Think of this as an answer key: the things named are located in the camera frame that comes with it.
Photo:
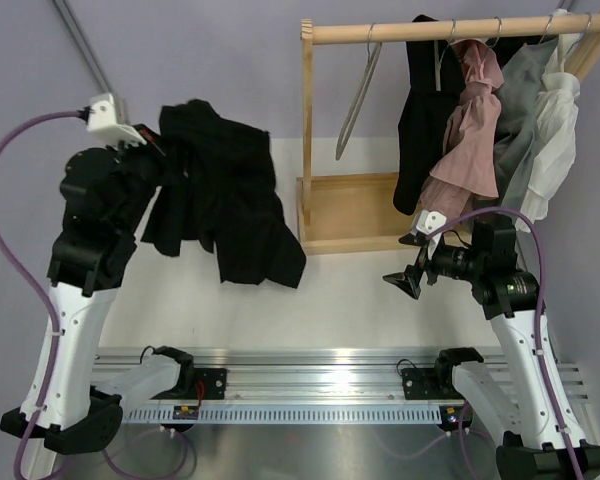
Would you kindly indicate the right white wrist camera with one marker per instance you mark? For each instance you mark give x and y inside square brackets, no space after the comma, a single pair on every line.
[424,225]

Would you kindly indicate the black pleated skirt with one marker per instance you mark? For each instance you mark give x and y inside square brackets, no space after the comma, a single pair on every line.
[225,198]

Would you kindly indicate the black hanging garment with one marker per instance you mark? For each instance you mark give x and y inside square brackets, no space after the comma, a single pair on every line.
[436,82]

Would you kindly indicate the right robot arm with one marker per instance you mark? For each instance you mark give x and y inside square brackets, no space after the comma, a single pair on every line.
[536,432]

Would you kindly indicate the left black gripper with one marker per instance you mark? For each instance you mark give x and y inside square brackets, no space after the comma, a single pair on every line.
[154,147]

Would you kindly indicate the grey hanging garment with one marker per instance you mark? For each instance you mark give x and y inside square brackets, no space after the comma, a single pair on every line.
[522,66]

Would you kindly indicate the metal skirt hanger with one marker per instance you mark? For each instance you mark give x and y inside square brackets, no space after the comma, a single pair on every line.
[373,51]

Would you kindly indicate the aluminium mounting rail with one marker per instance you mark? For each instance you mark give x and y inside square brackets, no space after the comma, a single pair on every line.
[315,376]

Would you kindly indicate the white hanging garment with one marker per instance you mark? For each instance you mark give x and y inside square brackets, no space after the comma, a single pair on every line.
[556,118]

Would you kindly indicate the pink hanging garment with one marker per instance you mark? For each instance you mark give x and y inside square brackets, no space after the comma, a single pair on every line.
[466,169]

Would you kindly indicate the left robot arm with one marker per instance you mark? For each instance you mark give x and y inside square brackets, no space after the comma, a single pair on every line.
[106,193]

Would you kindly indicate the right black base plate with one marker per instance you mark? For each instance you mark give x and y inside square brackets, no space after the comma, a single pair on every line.
[425,384]

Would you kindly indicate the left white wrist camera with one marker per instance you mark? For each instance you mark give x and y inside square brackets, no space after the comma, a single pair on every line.
[106,123]

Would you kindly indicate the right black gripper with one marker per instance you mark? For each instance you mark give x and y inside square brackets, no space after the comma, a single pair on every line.
[409,280]

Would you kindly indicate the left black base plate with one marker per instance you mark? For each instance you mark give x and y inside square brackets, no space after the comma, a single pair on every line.
[210,382]

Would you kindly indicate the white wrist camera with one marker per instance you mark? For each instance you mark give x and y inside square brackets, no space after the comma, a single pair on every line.
[106,123]
[424,225]

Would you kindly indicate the wooden clothes rack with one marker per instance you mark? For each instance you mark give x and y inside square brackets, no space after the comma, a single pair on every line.
[350,213]

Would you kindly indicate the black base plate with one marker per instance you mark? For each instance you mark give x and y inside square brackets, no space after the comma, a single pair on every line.
[425,384]
[210,382]

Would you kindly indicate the white slotted cable duct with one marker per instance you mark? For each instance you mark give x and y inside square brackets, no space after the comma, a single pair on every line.
[287,415]

